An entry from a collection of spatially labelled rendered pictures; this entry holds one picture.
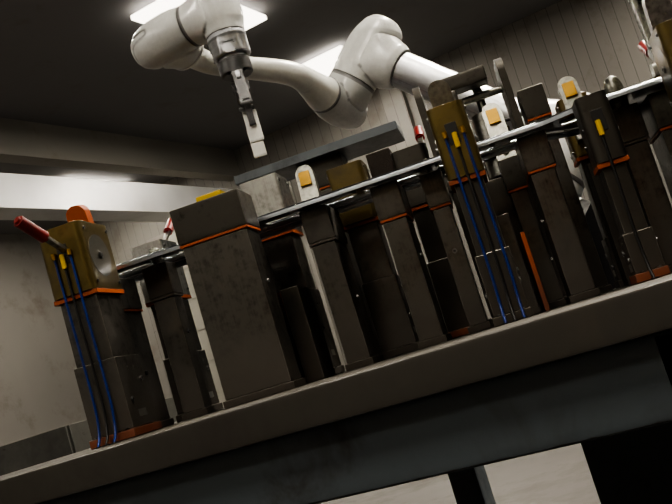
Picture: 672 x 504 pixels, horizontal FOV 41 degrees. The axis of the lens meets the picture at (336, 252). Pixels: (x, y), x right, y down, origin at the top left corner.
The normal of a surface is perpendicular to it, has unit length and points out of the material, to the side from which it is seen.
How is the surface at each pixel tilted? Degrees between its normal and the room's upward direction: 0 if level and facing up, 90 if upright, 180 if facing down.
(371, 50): 85
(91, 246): 90
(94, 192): 90
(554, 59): 90
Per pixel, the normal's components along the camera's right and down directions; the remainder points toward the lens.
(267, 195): -0.19, -0.07
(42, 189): 0.84, -0.32
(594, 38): -0.45, 0.02
